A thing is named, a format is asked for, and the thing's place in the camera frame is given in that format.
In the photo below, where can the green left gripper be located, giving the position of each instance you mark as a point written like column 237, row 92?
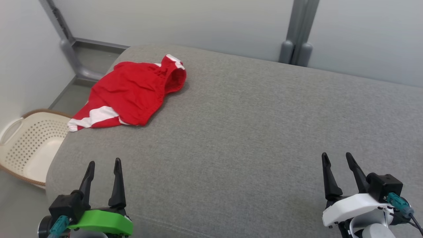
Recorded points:
column 105, row 221

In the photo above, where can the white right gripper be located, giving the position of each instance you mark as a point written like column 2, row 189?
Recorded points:
column 353, row 206

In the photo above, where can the red cloth garment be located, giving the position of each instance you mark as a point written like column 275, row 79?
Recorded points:
column 132, row 92

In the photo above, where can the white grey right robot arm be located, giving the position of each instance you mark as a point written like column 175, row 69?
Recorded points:
column 370, row 228

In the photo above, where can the cream perforated laundry basket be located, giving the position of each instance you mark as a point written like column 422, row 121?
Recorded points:
column 33, row 148

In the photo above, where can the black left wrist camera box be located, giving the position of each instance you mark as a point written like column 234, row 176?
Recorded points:
column 66, row 205

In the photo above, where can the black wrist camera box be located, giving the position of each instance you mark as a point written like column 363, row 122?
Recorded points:
column 66, row 205
column 385, row 185

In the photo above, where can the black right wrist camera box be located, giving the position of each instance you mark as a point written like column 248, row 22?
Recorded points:
column 385, row 185

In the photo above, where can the teal left camera connector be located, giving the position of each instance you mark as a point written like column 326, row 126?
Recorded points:
column 59, row 226

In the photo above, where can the teal camera connector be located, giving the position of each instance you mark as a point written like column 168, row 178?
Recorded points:
column 398, row 202
column 59, row 226

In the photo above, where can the teal right camera connector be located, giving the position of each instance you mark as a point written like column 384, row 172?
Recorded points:
column 398, row 202

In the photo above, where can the grey corner partition post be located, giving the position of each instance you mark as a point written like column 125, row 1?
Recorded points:
column 69, row 49

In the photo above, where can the grey twin partition post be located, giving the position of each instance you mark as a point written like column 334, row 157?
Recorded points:
column 299, row 33

